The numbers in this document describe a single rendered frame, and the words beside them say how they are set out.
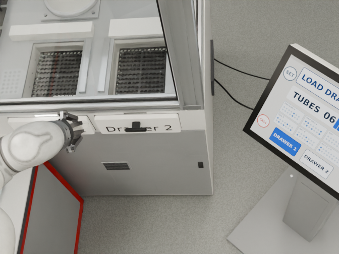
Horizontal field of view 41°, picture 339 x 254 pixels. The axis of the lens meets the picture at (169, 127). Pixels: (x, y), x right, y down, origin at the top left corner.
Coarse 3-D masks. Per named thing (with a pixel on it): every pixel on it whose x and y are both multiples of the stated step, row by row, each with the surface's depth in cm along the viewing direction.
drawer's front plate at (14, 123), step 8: (8, 120) 161; (16, 120) 160; (24, 120) 160; (32, 120) 160; (40, 120) 159; (48, 120) 159; (80, 120) 158; (88, 120) 159; (16, 128) 165; (88, 128) 162
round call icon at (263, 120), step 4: (260, 112) 139; (260, 116) 139; (264, 116) 138; (268, 116) 138; (256, 120) 140; (260, 120) 140; (264, 120) 139; (268, 120) 138; (260, 124) 140; (264, 124) 139; (268, 124) 138; (264, 128) 139
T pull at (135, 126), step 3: (132, 123) 156; (135, 123) 156; (138, 123) 156; (132, 126) 156; (135, 126) 155; (138, 126) 155; (126, 129) 155; (129, 129) 155; (132, 129) 155; (135, 129) 155; (138, 129) 155; (141, 129) 155; (144, 129) 154
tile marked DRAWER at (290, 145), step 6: (276, 132) 137; (282, 132) 136; (270, 138) 139; (276, 138) 138; (282, 138) 136; (288, 138) 135; (276, 144) 138; (282, 144) 137; (288, 144) 136; (294, 144) 135; (300, 144) 134; (288, 150) 136; (294, 150) 135; (294, 156) 136
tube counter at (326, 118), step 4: (328, 108) 126; (324, 112) 127; (328, 112) 126; (332, 112) 126; (324, 116) 127; (328, 116) 127; (332, 116) 126; (336, 116) 125; (324, 120) 128; (328, 120) 127; (332, 120) 126; (336, 120) 125; (328, 124) 127; (332, 124) 126; (336, 124) 126; (332, 128) 127; (336, 128) 126
